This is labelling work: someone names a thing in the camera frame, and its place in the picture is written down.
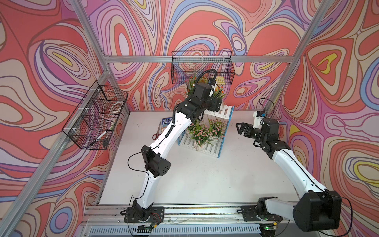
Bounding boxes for yellow sponge in basket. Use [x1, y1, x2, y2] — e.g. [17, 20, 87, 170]
[216, 76, 225, 86]

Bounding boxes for white marker in basket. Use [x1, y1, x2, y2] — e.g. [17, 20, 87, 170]
[90, 131, 107, 146]

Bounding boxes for black wire basket wall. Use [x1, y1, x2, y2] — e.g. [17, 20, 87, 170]
[171, 49, 235, 85]
[62, 82, 128, 150]

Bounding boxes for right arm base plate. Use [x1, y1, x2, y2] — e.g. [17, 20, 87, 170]
[237, 205, 283, 223]

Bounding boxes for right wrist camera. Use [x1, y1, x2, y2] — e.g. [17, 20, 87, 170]
[253, 110, 266, 129]

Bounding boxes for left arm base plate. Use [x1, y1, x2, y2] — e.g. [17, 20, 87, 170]
[122, 206, 165, 224]

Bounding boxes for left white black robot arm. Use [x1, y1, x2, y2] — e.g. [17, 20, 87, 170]
[124, 69, 222, 223]

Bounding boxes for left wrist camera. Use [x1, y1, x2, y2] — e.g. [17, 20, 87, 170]
[208, 78, 216, 89]

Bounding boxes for blue treehouse book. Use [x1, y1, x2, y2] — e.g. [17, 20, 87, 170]
[161, 117, 172, 132]

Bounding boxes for black wire basket back wall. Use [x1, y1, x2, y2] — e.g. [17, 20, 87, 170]
[171, 49, 235, 85]

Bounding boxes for pink flower potted plant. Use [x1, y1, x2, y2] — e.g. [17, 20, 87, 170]
[186, 119, 202, 134]
[208, 118, 227, 139]
[189, 124, 211, 151]

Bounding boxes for black wire basket left wall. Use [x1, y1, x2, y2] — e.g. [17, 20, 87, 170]
[62, 82, 128, 150]

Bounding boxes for orange flower potted plant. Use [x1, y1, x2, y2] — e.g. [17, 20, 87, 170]
[212, 84, 226, 100]

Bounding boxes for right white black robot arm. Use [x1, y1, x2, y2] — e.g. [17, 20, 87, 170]
[236, 109, 342, 232]

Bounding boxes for aluminium front rail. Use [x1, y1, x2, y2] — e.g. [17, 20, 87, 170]
[74, 203, 333, 237]

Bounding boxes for red handled scissors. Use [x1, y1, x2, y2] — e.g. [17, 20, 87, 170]
[152, 122, 161, 141]

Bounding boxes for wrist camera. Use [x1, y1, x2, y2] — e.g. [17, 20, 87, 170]
[253, 110, 266, 129]
[208, 78, 216, 89]

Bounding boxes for red flower potted plant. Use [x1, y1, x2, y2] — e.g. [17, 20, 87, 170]
[187, 76, 196, 96]

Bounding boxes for blue white wooden rack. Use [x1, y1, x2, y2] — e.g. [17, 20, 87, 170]
[177, 104, 234, 158]

